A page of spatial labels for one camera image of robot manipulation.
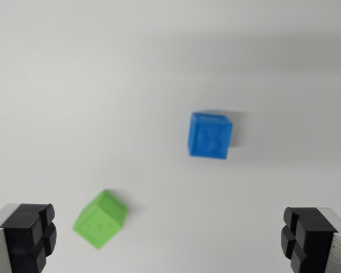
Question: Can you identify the gripper right finger with silver black pad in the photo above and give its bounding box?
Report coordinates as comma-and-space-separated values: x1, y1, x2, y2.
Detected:
280, 206, 341, 273

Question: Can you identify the gripper left finger with silver black pad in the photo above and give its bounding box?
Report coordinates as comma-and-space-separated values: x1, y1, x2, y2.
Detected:
0, 202, 57, 273

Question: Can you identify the blue rubber toy cube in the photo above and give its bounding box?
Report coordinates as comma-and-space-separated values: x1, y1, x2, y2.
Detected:
186, 111, 234, 161

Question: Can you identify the green rubber toy cube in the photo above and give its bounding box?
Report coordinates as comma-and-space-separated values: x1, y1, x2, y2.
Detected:
72, 189, 128, 251

